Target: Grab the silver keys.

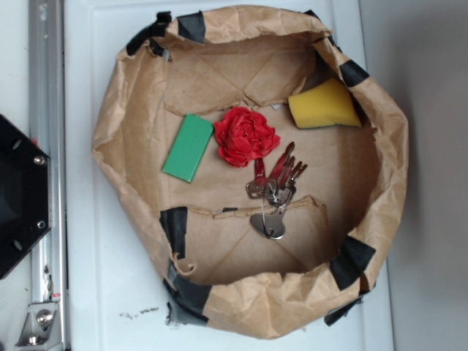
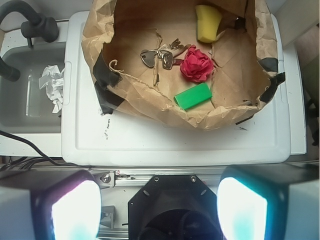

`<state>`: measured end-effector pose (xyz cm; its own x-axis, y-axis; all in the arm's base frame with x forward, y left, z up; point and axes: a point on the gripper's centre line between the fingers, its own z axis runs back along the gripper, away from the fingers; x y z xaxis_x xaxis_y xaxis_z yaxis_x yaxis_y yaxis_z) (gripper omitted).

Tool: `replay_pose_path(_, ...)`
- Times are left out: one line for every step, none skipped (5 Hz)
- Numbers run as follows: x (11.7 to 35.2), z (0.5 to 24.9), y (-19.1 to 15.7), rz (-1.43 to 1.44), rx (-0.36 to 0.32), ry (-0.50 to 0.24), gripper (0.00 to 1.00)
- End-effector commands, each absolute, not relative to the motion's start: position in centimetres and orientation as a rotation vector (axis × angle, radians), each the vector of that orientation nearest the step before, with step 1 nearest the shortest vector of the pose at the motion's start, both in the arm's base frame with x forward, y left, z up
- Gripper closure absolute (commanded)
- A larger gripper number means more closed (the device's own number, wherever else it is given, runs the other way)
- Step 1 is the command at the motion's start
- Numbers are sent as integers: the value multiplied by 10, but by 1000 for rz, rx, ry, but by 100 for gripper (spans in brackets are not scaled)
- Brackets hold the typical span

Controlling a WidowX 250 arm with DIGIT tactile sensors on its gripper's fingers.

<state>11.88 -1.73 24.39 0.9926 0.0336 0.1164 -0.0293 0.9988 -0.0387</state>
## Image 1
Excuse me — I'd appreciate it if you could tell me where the green rectangular block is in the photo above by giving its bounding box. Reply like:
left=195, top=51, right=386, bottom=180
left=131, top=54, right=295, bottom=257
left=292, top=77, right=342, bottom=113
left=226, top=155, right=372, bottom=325
left=162, top=114, right=214, bottom=183

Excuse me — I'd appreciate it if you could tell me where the yellow sponge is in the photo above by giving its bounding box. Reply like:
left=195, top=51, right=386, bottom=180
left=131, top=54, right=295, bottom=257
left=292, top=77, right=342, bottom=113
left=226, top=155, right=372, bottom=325
left=288, top=78, right=362, bottom=129

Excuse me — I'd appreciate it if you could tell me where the red crumpled paper flower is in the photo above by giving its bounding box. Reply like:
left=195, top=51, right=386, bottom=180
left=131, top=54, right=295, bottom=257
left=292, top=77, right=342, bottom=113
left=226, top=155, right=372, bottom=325
left=214, top=107, right=281, bottom=167

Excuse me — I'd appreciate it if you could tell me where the metal corner bracket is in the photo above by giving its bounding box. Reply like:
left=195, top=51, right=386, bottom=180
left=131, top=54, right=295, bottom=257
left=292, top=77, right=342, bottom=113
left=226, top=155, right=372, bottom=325
left=15, top=302, right=61, bottom=350

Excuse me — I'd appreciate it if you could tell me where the aluminium rail profile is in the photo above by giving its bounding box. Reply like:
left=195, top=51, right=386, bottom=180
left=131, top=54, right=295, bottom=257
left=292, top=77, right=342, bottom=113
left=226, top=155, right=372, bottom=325
left=28, top=1, right=71, bottom=350

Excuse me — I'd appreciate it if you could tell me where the silver keys bunch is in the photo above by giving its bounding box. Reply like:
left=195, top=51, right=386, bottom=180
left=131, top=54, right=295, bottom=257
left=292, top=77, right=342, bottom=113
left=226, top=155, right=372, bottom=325
left=246, top=142, right=307, bottom=240

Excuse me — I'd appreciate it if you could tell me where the brown paper bag bin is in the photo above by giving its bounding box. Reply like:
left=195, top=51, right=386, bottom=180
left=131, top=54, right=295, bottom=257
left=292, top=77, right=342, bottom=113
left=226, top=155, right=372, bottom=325
left=93, top=5, right=409, bottom=339

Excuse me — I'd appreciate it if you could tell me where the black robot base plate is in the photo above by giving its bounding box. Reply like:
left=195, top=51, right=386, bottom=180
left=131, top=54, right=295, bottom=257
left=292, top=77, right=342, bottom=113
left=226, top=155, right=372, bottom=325
left=1, top=116, right=50, bottom=279

